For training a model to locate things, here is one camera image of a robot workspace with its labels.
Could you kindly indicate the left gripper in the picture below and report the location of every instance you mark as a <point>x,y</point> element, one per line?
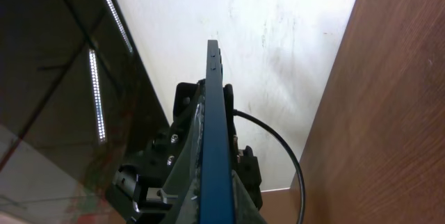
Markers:
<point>135,191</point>

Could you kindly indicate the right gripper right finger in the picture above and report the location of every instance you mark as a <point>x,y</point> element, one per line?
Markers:
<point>245,210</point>

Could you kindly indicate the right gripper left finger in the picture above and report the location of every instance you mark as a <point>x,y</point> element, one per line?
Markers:
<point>182,187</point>

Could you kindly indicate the blue Galaxy smartphone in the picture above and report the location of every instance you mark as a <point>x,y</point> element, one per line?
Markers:
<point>216,190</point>

